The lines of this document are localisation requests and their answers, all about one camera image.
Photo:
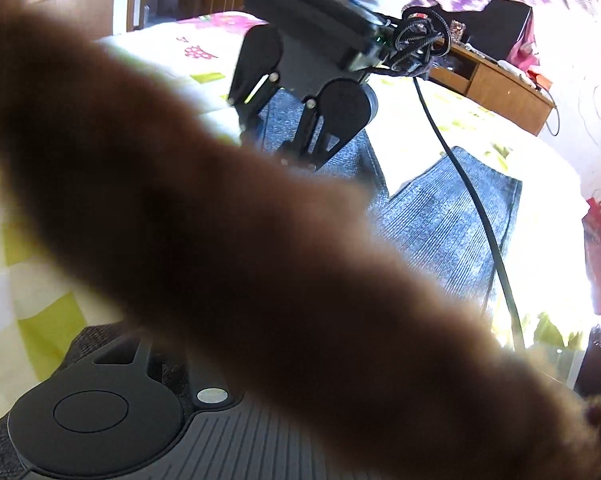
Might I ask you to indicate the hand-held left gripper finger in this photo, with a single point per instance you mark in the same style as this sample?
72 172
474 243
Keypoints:
140 352

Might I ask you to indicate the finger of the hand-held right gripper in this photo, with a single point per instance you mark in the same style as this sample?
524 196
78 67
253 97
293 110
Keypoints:
305 155
242 122

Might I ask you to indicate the dark grey knitted pants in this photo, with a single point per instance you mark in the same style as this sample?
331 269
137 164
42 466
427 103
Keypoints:
440 230

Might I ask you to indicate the person's right forearm brown sleeve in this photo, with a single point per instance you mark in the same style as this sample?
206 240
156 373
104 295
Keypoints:
230 235

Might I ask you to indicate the checked printed bed sheet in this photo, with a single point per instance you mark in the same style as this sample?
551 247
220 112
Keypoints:
30 285

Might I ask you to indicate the black television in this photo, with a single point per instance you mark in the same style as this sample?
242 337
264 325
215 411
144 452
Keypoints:
502 22

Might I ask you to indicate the wooden low cabinet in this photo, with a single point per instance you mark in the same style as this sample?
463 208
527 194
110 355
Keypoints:
500 90

